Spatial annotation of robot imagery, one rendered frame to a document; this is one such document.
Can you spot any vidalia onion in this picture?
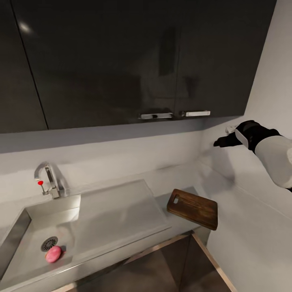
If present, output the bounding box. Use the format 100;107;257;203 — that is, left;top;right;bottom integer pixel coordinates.
45;245;65;263

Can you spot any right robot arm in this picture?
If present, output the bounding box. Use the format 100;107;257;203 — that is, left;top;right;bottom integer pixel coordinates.
214;120;292;192

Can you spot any cutting board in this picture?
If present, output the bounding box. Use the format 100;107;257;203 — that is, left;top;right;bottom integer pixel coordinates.
167;189;218;229

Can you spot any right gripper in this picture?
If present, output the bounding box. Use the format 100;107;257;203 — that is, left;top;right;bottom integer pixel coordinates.
214;134;243;148

